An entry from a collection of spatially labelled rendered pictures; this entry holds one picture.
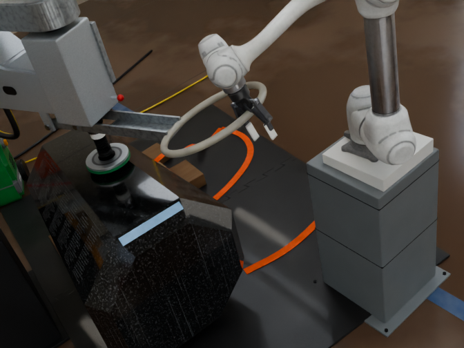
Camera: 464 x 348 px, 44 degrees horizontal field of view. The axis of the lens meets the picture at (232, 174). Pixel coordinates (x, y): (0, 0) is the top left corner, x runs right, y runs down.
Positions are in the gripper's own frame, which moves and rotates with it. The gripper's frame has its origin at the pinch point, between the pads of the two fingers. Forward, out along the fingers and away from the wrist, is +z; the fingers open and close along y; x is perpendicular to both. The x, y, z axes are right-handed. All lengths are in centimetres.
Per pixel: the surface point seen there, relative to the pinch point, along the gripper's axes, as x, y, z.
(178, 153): 24.5, 18.6, -10.2
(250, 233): -26, 96, 87
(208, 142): 18.5, 6.3, -10.1
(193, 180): -41, 147, 60
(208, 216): 15, 46, 32
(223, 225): 12, 46, 41
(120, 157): 16, 85, -4
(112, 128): 19, 68, -21
